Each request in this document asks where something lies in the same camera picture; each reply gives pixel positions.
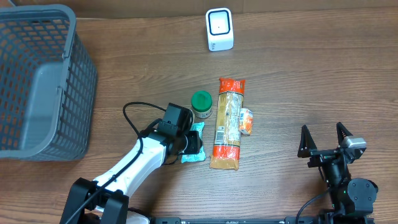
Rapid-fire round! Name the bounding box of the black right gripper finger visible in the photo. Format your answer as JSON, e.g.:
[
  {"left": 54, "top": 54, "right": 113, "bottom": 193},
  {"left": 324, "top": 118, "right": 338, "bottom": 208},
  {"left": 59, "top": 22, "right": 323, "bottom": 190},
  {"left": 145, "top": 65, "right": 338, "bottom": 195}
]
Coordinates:
[
  {"left": 336, "top": 122, "right": 353, "bottom": 146},
  {"left": 298, "top": 124, "right": 317, "bottom": 152}
]

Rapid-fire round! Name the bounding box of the teal snack packet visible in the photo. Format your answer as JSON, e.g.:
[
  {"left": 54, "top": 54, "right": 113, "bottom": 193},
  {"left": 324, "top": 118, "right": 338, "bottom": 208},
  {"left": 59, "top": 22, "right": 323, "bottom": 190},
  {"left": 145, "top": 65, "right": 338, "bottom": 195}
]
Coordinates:
[{"left": 181, "top": 122, "right": 206, "bottom": 163}]

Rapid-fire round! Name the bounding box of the green lid jar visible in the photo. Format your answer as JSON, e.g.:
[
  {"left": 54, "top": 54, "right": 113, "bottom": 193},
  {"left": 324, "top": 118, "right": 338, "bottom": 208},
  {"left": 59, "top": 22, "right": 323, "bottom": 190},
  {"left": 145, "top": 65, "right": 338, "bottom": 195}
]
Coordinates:
[{"left": 191, "top": 90, "right": 213, "bottom": 119}]

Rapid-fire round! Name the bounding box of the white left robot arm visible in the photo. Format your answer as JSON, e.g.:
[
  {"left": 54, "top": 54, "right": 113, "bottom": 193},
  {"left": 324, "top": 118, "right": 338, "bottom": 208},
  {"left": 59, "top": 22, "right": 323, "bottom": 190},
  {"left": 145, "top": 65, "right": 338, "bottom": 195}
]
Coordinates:
[{"left": 60, "top": 103, "right": 203, "bottom": 223}]

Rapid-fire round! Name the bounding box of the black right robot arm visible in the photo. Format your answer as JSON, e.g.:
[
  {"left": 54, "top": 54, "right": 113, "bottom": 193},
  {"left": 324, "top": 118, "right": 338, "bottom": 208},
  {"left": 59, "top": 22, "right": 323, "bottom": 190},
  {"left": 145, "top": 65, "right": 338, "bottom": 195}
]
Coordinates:
[{"left": 295, "top": 122, "right": 378, "bottom": 223}]

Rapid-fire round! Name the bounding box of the orange spaghetti package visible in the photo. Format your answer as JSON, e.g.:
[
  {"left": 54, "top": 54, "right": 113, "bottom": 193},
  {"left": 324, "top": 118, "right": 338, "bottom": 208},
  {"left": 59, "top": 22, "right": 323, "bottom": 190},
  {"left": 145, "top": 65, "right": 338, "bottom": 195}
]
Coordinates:
[{"left": 210, "top": 78, "right": 246, "bottom": 170}]

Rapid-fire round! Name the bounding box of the small orange snack packet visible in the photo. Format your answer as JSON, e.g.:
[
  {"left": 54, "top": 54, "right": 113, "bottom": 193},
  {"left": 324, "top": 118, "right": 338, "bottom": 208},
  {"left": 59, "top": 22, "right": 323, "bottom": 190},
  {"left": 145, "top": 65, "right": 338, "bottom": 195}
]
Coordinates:
[{"left": 239, "top": 108, "right": 253, "bottom": 135}]

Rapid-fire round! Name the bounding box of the grey plastic basket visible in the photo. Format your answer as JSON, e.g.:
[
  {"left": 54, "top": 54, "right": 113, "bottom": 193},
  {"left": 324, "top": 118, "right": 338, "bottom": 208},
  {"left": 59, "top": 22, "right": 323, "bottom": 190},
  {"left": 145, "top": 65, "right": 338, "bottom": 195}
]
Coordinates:
[{"left": 1, "top": 4, "right": 98, "bottom": 161}]

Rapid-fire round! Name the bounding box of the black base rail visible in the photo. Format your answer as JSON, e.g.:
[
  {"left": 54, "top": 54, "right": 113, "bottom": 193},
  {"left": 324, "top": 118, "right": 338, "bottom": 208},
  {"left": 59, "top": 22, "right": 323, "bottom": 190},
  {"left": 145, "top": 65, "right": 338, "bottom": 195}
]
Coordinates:
[{"left": 149, "top": 216, "right": 376, "bottom": 224}]

